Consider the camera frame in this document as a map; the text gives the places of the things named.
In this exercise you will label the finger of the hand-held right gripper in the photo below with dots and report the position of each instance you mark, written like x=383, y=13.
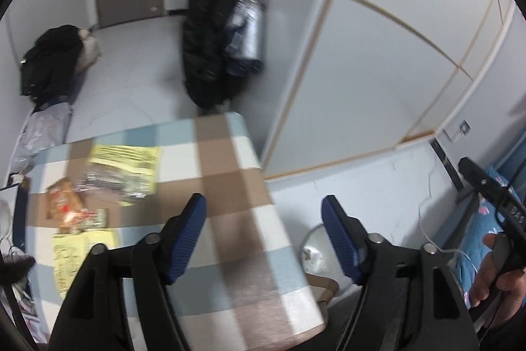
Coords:
x=472, y=174

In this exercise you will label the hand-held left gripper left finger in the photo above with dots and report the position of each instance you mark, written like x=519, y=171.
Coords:
x=187, y=240

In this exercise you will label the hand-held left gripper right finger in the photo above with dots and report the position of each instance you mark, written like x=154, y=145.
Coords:
x=339, y=240

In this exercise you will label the white round bin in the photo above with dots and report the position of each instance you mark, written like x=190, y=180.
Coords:
x=314, y=248

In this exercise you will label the small colourful snack wrapper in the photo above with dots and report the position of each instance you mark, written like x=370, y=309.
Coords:
x=88, y=219

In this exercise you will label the large yellow foil packet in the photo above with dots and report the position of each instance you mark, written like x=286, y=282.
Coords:
x=123, y=157

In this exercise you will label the yellow packet with line drawings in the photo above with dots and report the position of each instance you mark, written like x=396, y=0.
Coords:
x=70, y=252

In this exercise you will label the orange snack wrapper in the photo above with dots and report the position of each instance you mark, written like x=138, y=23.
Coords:
x=61, y=199

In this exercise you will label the person's right hand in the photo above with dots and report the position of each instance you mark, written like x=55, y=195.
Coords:
x=485, y=285

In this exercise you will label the black baseboard strip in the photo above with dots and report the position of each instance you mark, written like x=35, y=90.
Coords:
x=446, y=162

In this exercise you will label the tan object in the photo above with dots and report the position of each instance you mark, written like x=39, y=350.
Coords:
x=322, y=287

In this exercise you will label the checked tablecloth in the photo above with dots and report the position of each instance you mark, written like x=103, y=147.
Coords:
x=230, y=178

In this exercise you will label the white wardrobe with gold trim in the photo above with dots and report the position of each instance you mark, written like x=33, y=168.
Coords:
x=370, y=67

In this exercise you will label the clear plastic bag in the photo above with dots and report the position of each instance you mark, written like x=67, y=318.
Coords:
x=41, y=129

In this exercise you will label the black hanging jacket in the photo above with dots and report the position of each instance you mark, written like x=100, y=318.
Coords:
x=201, y=46

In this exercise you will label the white sack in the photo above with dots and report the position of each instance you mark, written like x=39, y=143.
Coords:
x=88, y=53

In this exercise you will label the black clothes pile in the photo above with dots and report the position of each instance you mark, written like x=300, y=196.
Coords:
x=49, y=59

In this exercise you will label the wall socket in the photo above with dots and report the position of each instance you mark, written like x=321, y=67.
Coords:
x=464, y=127

